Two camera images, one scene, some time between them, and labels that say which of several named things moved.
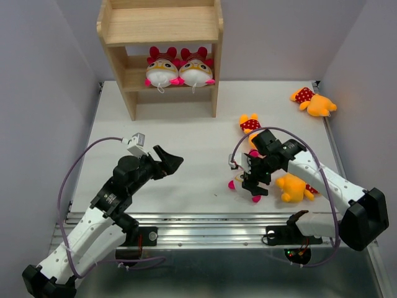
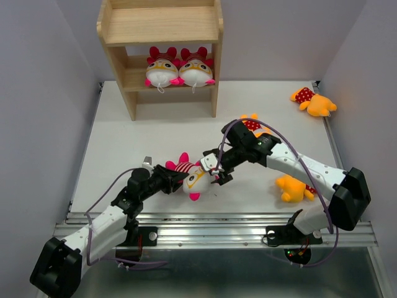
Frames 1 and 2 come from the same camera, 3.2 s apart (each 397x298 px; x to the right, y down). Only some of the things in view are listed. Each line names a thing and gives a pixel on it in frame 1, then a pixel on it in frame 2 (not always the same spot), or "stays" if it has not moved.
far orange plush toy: [315, 104] stays
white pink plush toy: [237, 184] -> [198, 181]
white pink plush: [195, 70] stays
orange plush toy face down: [294, 189] stays
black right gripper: [252, 177] -> [223, 177]
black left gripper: [169, 166] -> [171, 179]
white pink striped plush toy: [162, 69] stays
